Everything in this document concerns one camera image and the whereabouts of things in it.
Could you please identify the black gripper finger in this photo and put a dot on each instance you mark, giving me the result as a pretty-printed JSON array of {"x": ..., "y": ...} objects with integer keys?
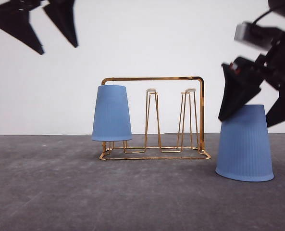
[
  {"x": 14, "y": 19},
  {"x": 62, "y": 15}
]

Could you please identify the blue ribbed cup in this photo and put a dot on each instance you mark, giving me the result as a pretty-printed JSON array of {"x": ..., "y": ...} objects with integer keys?
[
  {"x": 111, "y": 121},
  {"x": 244, "y": 151}
]

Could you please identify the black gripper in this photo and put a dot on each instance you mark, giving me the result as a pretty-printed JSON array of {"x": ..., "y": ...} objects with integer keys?
[{"x": 239, "y": 88}]

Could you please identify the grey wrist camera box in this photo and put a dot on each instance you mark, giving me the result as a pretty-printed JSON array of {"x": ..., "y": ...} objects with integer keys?
[{"x": 254, "y": 35}]

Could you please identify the gold wire cup rack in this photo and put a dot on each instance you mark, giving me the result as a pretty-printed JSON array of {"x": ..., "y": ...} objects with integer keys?
[{"x": 167, "y": 117}]

